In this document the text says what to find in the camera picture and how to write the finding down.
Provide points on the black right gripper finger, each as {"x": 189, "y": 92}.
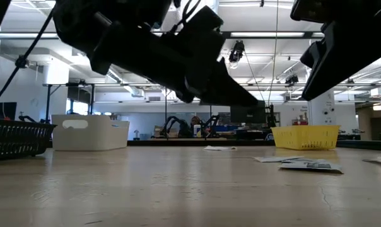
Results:
{"x": 345, "y": 56}
{"x": 310, "y": 55}

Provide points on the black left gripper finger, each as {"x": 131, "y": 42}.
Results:
{"x": 228, "y": 91}

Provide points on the small white packet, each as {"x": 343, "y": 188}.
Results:
{"x": 277, "y": 159}
{"x": 220, "y": 147}

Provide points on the white antiseptic towelette packet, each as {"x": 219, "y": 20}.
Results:
{"x": 313, "y": 166}

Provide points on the black background robot arm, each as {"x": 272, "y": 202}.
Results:
{"x": 174, "y": 124}
{"x": 211, "y": 123}

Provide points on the black computer monitor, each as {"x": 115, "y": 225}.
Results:
{"x": 250, "y": 115}

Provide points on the person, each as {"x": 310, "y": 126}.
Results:
{"x": 195, "y": 123}

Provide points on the white round column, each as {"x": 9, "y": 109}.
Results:
{"x": 323, "y": 108}

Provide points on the yellow plastic basket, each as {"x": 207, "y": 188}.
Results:
{"x": 305, "y": 137}

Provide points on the white plastic bin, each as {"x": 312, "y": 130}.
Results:
{"x": 89, "y": 134}

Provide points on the large white gauze packet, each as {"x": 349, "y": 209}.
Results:
{"x": 379, "y": 159}

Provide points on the black plastic basket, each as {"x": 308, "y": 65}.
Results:
{"x": 17, "y": 138}

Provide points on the black ceiling camera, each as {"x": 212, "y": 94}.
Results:
{"x": 237, "y": 52}
{"x": 291, "y": 79}
{"x": 24, "y": 63}

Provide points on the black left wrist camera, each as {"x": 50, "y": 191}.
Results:
{"x": 203, "y": 34}

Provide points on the black metal table frame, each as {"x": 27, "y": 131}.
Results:
{"x": 178, "y": 142}

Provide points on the black wall monitor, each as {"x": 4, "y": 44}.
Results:
{"x": 2, "y": 110}

